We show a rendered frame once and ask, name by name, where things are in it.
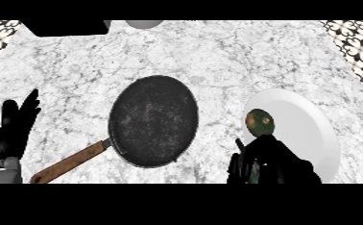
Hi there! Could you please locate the dark green eggplant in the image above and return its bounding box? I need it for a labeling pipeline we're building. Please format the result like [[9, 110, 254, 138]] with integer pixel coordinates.
[[244, 108, 276, 185]]

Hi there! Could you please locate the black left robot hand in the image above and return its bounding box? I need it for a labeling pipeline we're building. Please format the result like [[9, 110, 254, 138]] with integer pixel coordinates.
[[0, 88, 43, 161]]

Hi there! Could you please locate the white plate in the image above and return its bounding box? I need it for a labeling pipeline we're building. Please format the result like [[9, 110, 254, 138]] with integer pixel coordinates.
[[241, 87, 343, 184]]

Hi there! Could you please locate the grey round object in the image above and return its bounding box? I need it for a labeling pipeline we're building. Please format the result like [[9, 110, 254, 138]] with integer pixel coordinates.
[[124, 19, 164, 30]]

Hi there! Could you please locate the black pan with wooden handle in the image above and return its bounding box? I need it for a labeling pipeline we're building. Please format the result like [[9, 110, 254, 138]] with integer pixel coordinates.
[[28, 74, 199, 185]]

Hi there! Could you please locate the black appliance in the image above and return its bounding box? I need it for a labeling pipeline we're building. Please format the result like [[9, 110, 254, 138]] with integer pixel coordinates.
[[18, 19, 114, 38]]

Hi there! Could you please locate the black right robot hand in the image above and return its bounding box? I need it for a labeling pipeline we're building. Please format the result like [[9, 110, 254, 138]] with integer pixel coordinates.
[[226, 134, 323, 185]]

